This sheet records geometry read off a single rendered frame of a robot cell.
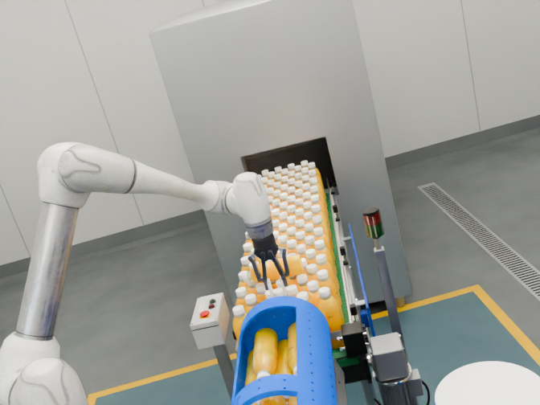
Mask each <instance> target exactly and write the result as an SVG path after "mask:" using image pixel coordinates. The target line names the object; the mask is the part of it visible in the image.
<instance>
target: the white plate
mask: <svg viewBox="0 0 540 405"><path fill-rule="evenodd" d="M435 402H436V405H540V377H539V376H537V375H536V374H535V373H534V372H532V371H531V370H528V369H526V368H525V367H522V366H519V365H516V364H513V363H508V362H493V361H491V362H476V363H472V364H469V365H466V366H462V367H461V368H458V369H456V370H454V371H453V372H451V373H450V374H448V375H447V376H446V377H445V378H444V379H443V380H442V381H441V382H440V384H439V386H438V387H437V389H436V393H435Z"/></svg>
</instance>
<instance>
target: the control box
mask: <svg viewBox="0 0 540 405"><path fill-rule="evenodd" d="M211 299H215V303H212V304H214V305H215V307H213V308H211V309H209V308H208V305H209V304H210V300H211ZM203 302H204V304H203ZM201 304H202V305H201ZM201 307H202V310H201ZM199 310H200V311H199ZM205 310H208V311H209V312H210V313H209V314H208V315H207V316H206V317H200V315H199V314H200V313H201V312H202V311H205ZM229 317H230V313H229V311H228V307H227V303H226V301H225V298H224V295H223V293H222V292H221V293H217V294H213V295H210V296H205V297H199V298H198V299H197V302H196V306H195V308H194V314H193V317H192V320H191V323H190V328H191V330H192V334H193V336H194V339H195V342H196V345H197V347H198V349H199V350H200V349H204V348H208V347H212V346H219V345H223V344H225V341H226V336H227V327H228V322H229Z"/></svg>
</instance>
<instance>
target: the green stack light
mask: <svg viewBox="0 0 540 405"><path fill-rule="evenodd" d="M365 228H366V234H367V237H369V238H372V239H373V238H378V237H380V236H382V235H383V234H384V230H383V223H382V222H381V223H380V224H378V225H375V226H367V225H365Z"/></svg>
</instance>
